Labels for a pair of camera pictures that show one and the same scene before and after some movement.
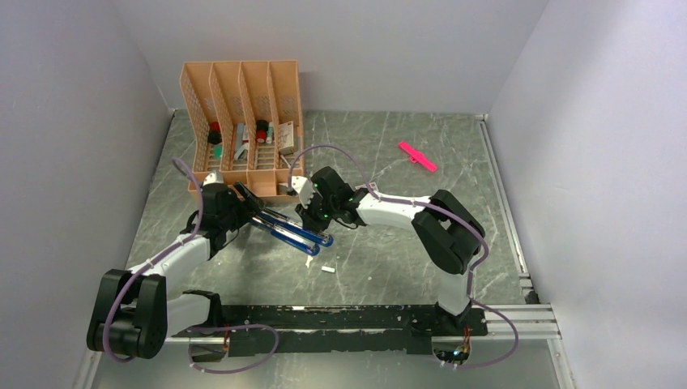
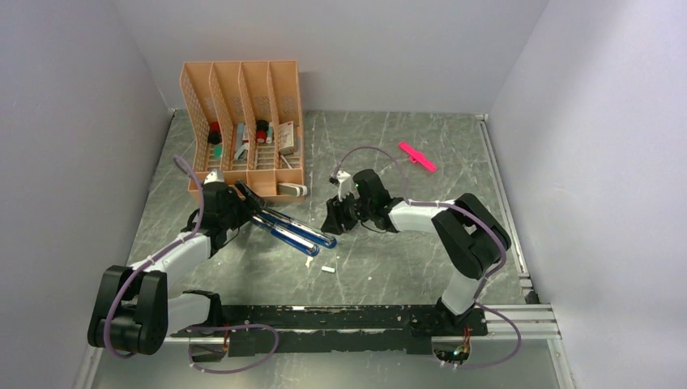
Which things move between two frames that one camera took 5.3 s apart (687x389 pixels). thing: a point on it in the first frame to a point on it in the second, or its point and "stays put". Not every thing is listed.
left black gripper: x=246 y=212 stays put
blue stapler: x=289 y=237 stays put
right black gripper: x=309 y=222 to x=335 y=215
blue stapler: x=293 y=226 stays put
